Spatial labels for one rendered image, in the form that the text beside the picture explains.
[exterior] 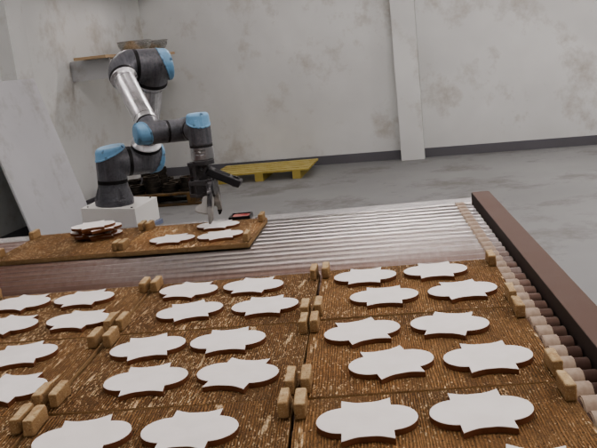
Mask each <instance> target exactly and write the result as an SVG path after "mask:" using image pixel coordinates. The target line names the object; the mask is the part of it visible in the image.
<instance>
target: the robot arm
mask: <svg viewBox="0 0 597 448"><path fill-rule="evenodd" d="M173 77H174V65H173V61H172V57H171V54H170V53H169V51H168V50H167V49H165V48H156V47H155V48H147V49H127V50H123V51H120V52H119V53H118V54H117V55H116V56H115V57H114V58H113V59H112V60H111V61H110V64H109V66H108V78H109V81H110V83H111V84H112V86H113V87H114V88H116V89H117V90H118V92H119V94H120V96H121V98H122V100H123V103H124V105H125V106H126V108H127V110H128V112H129V114H130V116H131V119H132V121H133V122H134V125H133V127H132V136H133V139H132V141H131V146H129V147H126V146H125V145H124V144H123V143H116V144H110V145H106V146H103V147H100V148H97V149H96V151H95V163H96V172H97V181H98V189H97V193H96V197H95V206H97V207H101V208H115V207H122V206H126V205H130V204H133V203H134V196H133V194H132V192H131V189H130V187H129V184H128V178H127V176H132V175H139V174H147V173H154V172H160V171H161V170H162V169H163V167H164V164H165V150H164V147H163V144H161V143H171V142H179V141H188V140H189V147H190V153H191V159H192V160H193V161H194V162H189V163H187V167H189V172H190V178H189V179H188V186H189V193H190V197H192V198H193V197H196V198H202V197H203V199H202V203H201V204H199V205H197V206H196V208H195V211H196V212H198V213H202V214H207V215H208V220H209V224H211V223H212V221H213V220H214V206H217V207H218V212H219V214H221V212H222V202H221V195H220V191H219V184H218V180H220V181H222V182H225V183H226V184H229V185H231V186H232V187H236V188H239V187H240V186H241V184H242V181H243V179H241V178H239V177H238V176H234V175H232V174H230V173H227V172H223V171H221V170H219V169H217V168H214V167H212V166H211V167H210V166H209V164H214V163H215V162H214V157H215V156H214V150H213V144H212V136H211V121H210V118H209V114H208V113H207V112H195V113H190V114H187V115H186V117H182V118H180V119H172V120H161V121H160V114H161V105H162V95H163V89H165V88H166V87H167V84H168V80H172V79H173ZM202 167H203V168H202Z"/></svg>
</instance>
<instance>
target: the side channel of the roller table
mask: <svg viewBox="0 0 597 448"><path fill-rule="evenodd" d="M472 205H473V206H474V208H475V209H476V211H477V212H478V213H479V214H480V215H481V216H482V218H483V219H484V221H486V223H487V225H489V227H490V229H492V233H494V234H495V236H496V237H497V238H498V241H499V242H501V243H502V246H504V247H505V250H506V251H508V252H509V256H512V257H513V261H515V262H516V263H517V267H520V268H521V272H522V273H524V274H525V275H526V278H527V279H529V280H530V282H531V286H535V288H536V291H537V293H540V295H541V298H542V300H544V301H545V302H546V304H547V307H548V308H550V309H551V310H552V311H553V316H557V317H558V318H559V320H560V324H561V326H562V325H563V326H564V327H565V328H566V330H567V334H568V335H571V336H572V337H573V340H574V342H575V346H579V347H581V350H582V353H583V357H588V358H589V360H590V363H591V366H592V369H596V370H597V306H596V305H595V304H594V303H593V301H592V300H591V299H590V298H589V297H588V296H587V295H586V294H585V293H584V292H583V291H582V290H581V289H580V288H579V286H578V285H577V284H576V283H575V282H574V281H573V280H572V279H571V278H570V277H569V276H568V275H567V274H566V272H565V271H564V270H563V269H562V268H561V267H560V266H559V265H558V264H557V263H556V262H555V261H554V260H553V259H552V257H551V256H550V255H549V254H548V253H547V252H546V251H545V250H544V249H543V248H542V247H541V246H540V245H539V244H538V243H537V241H536V240H535V239H534V238H533V237H532V236H531V235H530V234H529V233H528V232H527V231H526V230H525V229H524V228H523V226H522V225H521V224H520V223H519V222H518V221H517V220H516V219H515V218H514V217H513V216H512V215H511V214H510V213H509V211H508V210H507V209H506V208H505V207H504V206H503V205H502V204H501V203H500V202H499V201H498V200H497V199H496V198H495V197H494V196H493V195H492V194H491V193H490V192H489V191H479V192H472Z"/></svg>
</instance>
